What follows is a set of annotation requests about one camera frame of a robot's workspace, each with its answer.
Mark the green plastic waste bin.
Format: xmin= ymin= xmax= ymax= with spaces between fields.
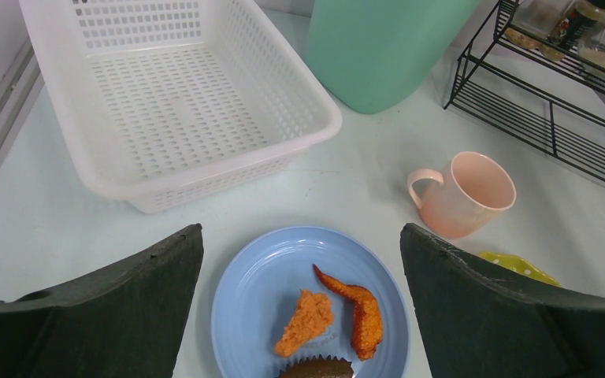
xmin=304 ymin=0 xmax=480 ymax=114

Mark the orange chicken wing toy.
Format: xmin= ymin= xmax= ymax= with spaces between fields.
xmin=313 ymin=265 xmax=384 ymax=361

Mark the dark brown sea cucumber toy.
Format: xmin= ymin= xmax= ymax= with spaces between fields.
xmin=277 ymin=355 xmax=354 ymax=378

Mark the pink ceramic mug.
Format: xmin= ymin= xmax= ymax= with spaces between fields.
xmin=406 ymin=151 xmax=517 ymax=239

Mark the black wire two-tier rack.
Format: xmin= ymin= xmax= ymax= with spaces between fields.
xmin=446 ymin=1 xmax=605 ymax=187

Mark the orange fried food piece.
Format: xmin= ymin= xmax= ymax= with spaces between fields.
xmin=273 ymin=289 xmax=334 ymax=358

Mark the small black-lid spice jar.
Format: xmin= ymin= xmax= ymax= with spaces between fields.
xmin=538 ymin=0 xmax=605 ymax=61

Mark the white plastic perforated basket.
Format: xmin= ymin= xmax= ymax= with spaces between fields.
xmin=20 ymin=1 xmax=342 ymax=213

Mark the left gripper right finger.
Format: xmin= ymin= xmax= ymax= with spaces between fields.
xmin=400 ymin=224 xmax=605 ymax=377

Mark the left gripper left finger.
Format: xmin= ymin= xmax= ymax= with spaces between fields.
xmin=0 ymin=224 xmax=204 ymax=377

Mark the green scalloped plate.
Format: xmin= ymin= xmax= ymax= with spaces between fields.
xmin=478 ymin=250 xmax=561 ymax=287

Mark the left aluminium frame post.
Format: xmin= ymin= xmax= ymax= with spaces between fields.
xmin=0 ymin=40 xmax=44 ymax=168

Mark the blue round plate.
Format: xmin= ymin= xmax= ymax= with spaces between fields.
xmin=210 ymin=226 xmax=410 ymax=377

